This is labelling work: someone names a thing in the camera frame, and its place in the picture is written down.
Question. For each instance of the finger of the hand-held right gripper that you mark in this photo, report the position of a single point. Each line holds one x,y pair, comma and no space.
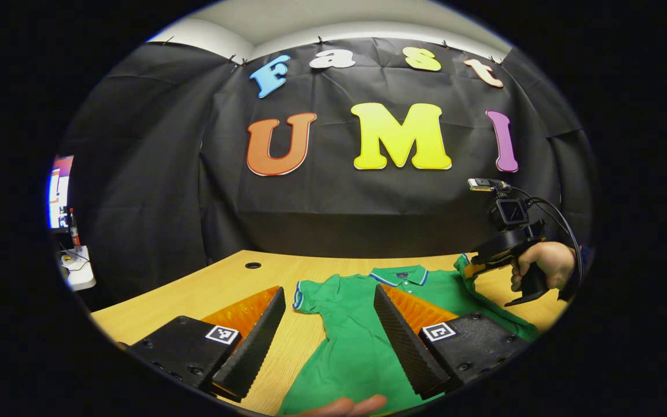
475,270

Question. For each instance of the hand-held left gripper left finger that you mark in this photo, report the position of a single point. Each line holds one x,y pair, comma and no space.
255,347

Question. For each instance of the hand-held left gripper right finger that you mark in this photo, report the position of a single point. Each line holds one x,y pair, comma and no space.
406,347

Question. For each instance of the green T-shirt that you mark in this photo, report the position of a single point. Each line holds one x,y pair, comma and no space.
356,347

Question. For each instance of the white power strip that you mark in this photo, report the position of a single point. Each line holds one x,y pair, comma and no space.
79,272

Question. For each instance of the red bottle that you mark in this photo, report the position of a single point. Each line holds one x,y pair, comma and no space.
74,231

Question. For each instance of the computer monitor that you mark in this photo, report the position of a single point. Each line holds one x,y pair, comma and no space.
59,191

